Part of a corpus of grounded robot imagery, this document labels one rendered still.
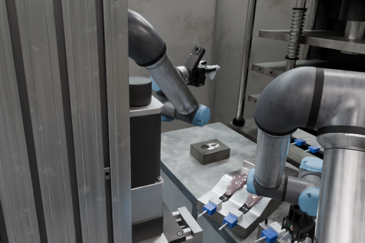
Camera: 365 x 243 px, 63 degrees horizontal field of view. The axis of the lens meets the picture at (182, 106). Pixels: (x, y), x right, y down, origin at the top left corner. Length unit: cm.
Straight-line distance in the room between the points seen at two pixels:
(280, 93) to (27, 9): 42
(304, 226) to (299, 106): 59
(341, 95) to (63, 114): 43
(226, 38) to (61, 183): 326
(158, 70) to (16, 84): 50
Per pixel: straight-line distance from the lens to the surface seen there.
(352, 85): 57
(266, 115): 60
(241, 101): 238
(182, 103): 94
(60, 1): 38
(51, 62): 37
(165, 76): 84
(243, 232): 133
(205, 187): 160
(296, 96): 56
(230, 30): 359
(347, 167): 55
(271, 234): 124
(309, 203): 89
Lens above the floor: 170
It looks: 19 degrees down
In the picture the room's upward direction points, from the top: 3 degrees clockwise
